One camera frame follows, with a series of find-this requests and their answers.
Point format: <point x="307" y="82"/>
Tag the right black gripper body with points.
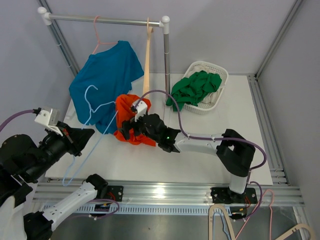
<point x="139" y="127"/>

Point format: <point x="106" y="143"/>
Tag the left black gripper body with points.
<point x="56" y="146"/>

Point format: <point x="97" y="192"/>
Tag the light blue plastic hanger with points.
<point x="91" y="112"/>

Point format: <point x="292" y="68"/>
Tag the beige plastic hanger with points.
<point x="146" y="79"/>

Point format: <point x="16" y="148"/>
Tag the green t shirt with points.
<point x="192" y="90"/>

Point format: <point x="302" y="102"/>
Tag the blue t shirt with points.
<point x="112" y="72"/>

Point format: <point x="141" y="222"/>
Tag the pink plastic hanger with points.
<point x="99" y="42"/>

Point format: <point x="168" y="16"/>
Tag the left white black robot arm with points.
<point x="23" y="162"/>

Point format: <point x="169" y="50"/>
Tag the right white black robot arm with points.
<point x="235" y="152"/>

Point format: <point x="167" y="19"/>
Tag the beige hanger bottom centre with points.
<point x="227" y="228"/>

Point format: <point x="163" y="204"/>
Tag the pink hanger bottom right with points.
<point x="271" y="214"/>

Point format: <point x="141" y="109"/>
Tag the beige hanger bottom right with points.
<point x="296" y="228"/>

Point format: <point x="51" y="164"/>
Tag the white plastic laundry basket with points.
<point x="194" y="109"/>

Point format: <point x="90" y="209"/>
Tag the cream cloth in basket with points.
<point x="211" y="98"/>

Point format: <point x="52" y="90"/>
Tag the metal clothes rack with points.
<point x="164" y="24"/>

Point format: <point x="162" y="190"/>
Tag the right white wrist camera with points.
<point x="139" y="108"/>

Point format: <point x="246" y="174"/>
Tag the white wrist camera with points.
<point x="139" y="108"/>
<point x="48" y="118"/>

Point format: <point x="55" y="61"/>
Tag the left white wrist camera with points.
<point x="48" y="118"/>

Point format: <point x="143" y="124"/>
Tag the aluminium rail frame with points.
<point x="160" y="193"/>

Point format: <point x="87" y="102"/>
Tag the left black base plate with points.
<point x="113" y="192"/>

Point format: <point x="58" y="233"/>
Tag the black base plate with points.
<point x="223" y="195"/>
<point x="113" y="192"/>

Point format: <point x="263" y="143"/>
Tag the white slotted cable duct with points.
<point x="137" y="209"/>

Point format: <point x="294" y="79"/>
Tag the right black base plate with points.
<point x="223" y="195"/>

